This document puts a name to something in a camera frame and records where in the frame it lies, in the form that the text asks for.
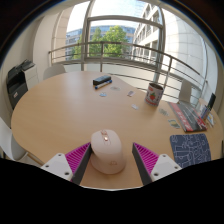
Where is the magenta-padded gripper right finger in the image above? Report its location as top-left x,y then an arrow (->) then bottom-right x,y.
131,142 -> 183,187

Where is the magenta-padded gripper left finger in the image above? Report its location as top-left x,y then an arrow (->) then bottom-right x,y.
40,142 -> 94,186

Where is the pale pink computer mouse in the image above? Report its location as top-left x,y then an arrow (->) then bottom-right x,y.
90,129 -> 128,175

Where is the blue patterned mouse pad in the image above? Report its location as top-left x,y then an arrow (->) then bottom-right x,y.
169,133 -> 212,169

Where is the white chair with wooden legs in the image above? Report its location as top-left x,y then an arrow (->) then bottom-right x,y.
0,116 -> 44,166

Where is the red and black magazine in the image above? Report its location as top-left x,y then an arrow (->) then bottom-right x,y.
167,100 -> 208,133

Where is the colourful printed brochure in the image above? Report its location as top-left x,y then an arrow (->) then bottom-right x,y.
205,112 -> 216,128

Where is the white mug with blue print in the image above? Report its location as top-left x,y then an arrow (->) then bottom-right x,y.
200,104 -> 212,121

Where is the white mug with red print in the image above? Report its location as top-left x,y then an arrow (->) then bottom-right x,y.
144,82 -> 165,108

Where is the black upright speaker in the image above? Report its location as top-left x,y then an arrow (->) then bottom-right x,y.
207,93 -> 217,111

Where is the black and white printer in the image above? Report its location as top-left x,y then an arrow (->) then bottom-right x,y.
5,59 -> 39,110

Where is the blue marker pen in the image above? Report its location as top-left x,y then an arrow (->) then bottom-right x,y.
94,79 -> 113,90

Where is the metal railing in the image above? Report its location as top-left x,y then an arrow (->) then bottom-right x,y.
48,40 -> 209,101

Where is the green tree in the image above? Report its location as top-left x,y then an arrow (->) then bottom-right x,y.
71,25 -> 130,60

